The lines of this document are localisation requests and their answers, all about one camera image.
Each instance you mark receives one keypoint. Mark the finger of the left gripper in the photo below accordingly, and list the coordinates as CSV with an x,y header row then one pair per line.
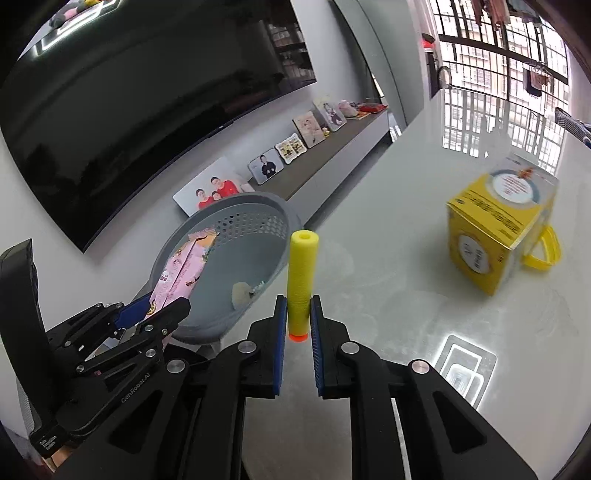
x,y
90,328
124,360

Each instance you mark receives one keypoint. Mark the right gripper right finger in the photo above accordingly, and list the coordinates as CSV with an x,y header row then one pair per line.
x,y
407,421

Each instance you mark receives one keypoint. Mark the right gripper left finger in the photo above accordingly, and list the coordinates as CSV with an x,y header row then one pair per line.
x,y
186,421

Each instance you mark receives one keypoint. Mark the pink snack wrapper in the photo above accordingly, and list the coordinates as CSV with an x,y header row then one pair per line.
x,y
182,270

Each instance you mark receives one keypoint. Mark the beige sloth plush toy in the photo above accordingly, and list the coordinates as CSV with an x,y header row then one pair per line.
x,y
241,294

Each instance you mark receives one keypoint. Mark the yellow foam dart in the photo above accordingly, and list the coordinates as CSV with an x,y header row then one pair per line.
x,y
300,282

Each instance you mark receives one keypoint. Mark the yellow square plastic ring lid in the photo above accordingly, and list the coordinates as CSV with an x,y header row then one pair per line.
x,y
547,252

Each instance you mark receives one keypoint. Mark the grey perforated laundry basket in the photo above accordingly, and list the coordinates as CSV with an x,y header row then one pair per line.
x,y
253,238

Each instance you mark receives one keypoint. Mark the large family photo red shirts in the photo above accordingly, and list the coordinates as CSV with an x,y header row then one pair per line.
x,y
217,181

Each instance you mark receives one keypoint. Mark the photo of man in black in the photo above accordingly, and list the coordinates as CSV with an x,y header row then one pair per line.
x,y
265,166

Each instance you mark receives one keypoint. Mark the yellow cardboard box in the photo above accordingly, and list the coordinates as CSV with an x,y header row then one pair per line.
x,y
498,219

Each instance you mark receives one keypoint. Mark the large curved black television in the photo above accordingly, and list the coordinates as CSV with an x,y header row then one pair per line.
x,y
92,111

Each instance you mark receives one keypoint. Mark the pink plush on console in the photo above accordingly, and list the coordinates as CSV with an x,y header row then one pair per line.
x,y
347,109

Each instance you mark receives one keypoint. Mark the plush toys on television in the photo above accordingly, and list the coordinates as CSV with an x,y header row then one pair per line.
x,y
70,10

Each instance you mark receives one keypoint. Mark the red item on console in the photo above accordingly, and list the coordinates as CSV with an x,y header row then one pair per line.
x,y
372,108

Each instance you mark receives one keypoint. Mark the barred window grille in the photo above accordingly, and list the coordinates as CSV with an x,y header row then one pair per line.
x,y
524,61

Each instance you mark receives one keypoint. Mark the leaning floor mirror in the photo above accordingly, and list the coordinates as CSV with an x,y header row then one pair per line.
x,y
375,55

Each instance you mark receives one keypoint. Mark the hanging laundry clothes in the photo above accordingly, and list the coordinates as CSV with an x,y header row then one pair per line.
x,y
500,11

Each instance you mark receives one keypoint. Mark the small multi-picture photo frame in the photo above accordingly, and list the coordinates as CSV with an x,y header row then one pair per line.
x,y
291,148

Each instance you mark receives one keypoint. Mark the baby photo frame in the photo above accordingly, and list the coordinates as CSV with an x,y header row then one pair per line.
x,y
309,128

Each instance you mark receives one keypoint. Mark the tall portrait photo frame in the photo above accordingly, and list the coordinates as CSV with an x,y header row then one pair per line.
x,y
329,111

